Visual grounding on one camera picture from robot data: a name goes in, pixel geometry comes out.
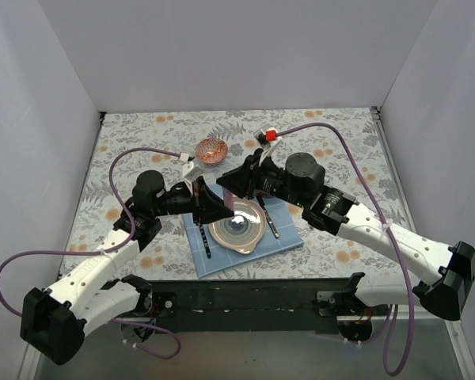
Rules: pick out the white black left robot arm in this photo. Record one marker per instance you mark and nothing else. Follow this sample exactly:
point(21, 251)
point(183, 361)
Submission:
point(87, 269)

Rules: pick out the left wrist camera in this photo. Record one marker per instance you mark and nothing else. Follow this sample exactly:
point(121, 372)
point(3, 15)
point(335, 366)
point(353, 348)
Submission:
point(191, 171)

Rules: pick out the silver patterned knife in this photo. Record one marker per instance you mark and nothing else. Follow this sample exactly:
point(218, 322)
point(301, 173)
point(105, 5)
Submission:
point(271, 224)

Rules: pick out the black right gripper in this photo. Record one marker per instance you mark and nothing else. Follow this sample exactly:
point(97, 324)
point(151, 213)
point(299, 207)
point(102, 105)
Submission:
point(253, 174)

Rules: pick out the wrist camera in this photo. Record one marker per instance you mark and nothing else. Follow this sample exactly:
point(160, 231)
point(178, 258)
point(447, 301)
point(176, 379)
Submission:
point(191, 171)
point(269, 140)

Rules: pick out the floral patterned tablecloth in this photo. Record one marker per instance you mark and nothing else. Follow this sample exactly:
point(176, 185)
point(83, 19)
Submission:
point(347, 143)

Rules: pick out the red patterned bowl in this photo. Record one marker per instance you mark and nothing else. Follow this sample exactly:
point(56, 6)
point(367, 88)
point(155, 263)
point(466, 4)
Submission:
point(212, 151)

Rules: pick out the cream grey plate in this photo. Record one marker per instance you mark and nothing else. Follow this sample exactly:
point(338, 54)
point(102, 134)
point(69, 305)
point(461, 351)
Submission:
point(243, 231)

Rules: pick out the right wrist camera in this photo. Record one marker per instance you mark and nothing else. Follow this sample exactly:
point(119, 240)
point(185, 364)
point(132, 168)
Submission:
point(269, 140)

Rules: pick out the silver fork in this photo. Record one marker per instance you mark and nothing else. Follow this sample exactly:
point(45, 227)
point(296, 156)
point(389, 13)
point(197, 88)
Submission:
point(205, 241)

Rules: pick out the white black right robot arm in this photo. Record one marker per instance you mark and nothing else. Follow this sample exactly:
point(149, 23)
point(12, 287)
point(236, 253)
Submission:
point(440, 275)

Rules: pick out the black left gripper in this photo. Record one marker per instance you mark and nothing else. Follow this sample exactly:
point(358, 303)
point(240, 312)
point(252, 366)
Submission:
point(198, 200)

